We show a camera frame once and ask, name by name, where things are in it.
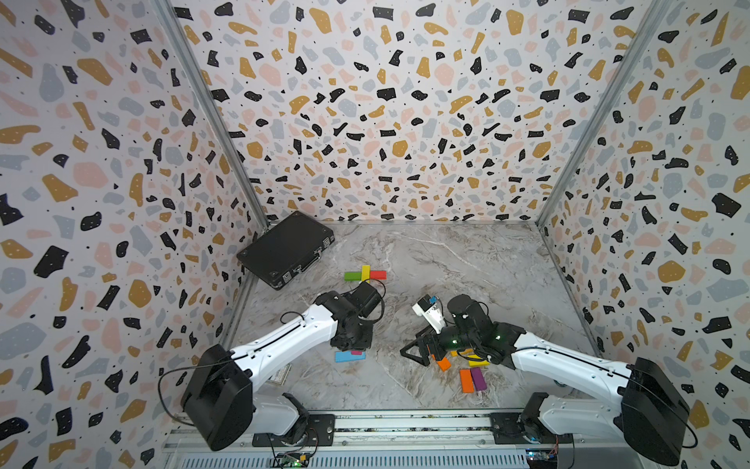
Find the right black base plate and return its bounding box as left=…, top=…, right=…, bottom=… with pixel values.
left=489, top=412, right=573, bottom=445

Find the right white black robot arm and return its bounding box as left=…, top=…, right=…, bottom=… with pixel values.
left=400, top=294, right=691, bottom=467

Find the orange short block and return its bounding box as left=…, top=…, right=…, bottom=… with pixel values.
left=459, top=369, right=475, bottom=394

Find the small printed card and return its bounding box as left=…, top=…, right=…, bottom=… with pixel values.
left=269, top=363, right=291, bottom=386

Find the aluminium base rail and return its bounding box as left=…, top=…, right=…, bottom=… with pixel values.
left=164, top=410, right=653, bottom=468

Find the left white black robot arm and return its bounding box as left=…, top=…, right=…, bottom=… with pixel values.
left=181, top=281, right=385, bottom=451

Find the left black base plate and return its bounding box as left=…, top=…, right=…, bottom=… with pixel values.
left=252, top=414, right=336, bottom=451

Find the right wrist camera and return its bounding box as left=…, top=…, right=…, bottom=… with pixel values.
left=412, top=295, right=446, bottom=333

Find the purple block bottom right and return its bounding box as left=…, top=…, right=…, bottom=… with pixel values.
left=470, top=367, right=488, bottom=392

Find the light blue long block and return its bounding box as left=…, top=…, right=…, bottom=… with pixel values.
left=334, top=351, right=366, bottom=363

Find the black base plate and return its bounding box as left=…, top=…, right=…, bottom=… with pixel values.
left=252, top=414, right=336, bottom=451
left=489, top=412, right=573, bottom=445

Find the orange long block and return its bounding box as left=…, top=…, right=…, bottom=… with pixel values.
left=437, top=357, right=451, bottom=372

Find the black flat case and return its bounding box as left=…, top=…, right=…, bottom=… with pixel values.
left=237, top=211, right=335, bottom=290

